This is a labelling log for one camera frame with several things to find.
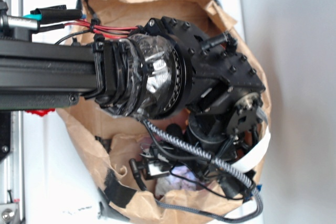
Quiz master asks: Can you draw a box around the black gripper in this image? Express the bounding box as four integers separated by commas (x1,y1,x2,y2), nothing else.
130,92,265,200

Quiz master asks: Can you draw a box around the white paper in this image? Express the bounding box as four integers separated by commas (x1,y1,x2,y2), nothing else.
154,166,197,198

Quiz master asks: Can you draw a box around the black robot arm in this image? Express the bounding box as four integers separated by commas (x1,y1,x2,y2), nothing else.
1,2,265,199

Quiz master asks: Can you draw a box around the brown paper bag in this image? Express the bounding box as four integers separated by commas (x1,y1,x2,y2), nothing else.
57,0,255,223

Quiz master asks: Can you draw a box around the white plastic tray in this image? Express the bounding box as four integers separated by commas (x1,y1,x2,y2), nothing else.
23,0,245,223

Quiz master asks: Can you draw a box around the braided grey cable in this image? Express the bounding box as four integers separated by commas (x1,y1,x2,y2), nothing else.
143,119,264,221

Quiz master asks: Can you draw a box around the white flat ribbon cable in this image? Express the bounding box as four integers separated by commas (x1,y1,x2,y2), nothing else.
230,126,271,172

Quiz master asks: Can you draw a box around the red wire bundle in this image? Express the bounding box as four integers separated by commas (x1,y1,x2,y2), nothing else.
64,19,140,40

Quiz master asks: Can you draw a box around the aluminium frame rail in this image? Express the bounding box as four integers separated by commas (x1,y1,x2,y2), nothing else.
1,0,26,223

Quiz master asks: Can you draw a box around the black mounting bracket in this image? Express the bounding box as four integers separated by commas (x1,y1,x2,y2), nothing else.
0,111,12,161

